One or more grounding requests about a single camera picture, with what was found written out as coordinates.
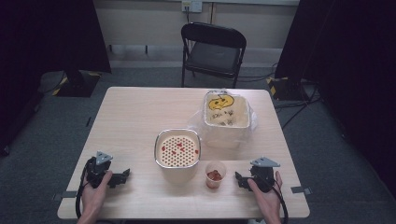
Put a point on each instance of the clear plastic bin liner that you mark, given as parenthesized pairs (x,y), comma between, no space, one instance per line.
(199,124)

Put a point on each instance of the scattered red food bits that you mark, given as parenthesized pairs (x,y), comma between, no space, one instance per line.
(180,151)

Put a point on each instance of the black curtain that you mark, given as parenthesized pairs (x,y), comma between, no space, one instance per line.
(348,62)
(46,37)

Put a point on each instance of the person's left hand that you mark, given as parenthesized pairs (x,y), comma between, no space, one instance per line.
(94,194)

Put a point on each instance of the black stand base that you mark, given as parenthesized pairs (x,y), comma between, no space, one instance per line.
(77,84)
(285,87)

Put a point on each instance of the white bin with smiley face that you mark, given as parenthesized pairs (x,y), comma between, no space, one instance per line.
(226,112)

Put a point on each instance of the white perforated strainer bin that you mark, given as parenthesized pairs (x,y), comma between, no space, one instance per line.
(177,149)

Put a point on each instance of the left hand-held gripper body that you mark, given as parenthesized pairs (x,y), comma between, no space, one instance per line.
(97,169)

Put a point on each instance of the clear plastic cup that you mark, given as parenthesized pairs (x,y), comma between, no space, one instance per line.
(215,177)

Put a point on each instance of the grey tape strip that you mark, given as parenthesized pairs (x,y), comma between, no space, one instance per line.
(301,190)
(63,195)

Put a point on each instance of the person's right hand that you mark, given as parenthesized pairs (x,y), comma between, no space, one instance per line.
(266,199)

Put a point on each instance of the white wall socket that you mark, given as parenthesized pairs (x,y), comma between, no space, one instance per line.
(191,5)

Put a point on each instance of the red food pieces in cup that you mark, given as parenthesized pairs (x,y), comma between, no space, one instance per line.
(214,175)

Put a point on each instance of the black folding chair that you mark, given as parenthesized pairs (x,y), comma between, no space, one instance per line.
(213,53)

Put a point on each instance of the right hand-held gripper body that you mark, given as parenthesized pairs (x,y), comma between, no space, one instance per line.
(264,174)

